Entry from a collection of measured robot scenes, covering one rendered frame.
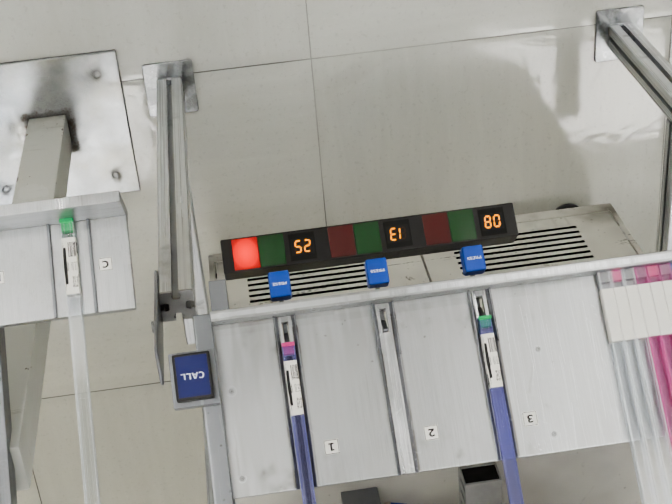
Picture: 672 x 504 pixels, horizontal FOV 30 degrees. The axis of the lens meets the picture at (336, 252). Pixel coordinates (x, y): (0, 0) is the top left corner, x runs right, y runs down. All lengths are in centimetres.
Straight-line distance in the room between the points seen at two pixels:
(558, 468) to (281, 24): 81
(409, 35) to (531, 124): 28
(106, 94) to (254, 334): 75
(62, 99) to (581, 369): 100
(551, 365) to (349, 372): 22
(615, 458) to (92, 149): 96
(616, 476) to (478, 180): 64
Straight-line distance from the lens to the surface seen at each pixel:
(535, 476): 173
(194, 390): 132
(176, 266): 152
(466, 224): 143
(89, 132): 205
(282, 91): 204
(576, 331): 141
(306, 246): 141
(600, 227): 211
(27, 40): 201
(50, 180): 184
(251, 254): 141
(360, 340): 138
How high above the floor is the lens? 186
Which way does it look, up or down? 58 degrees down
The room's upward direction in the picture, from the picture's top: 166 degrees clockwise
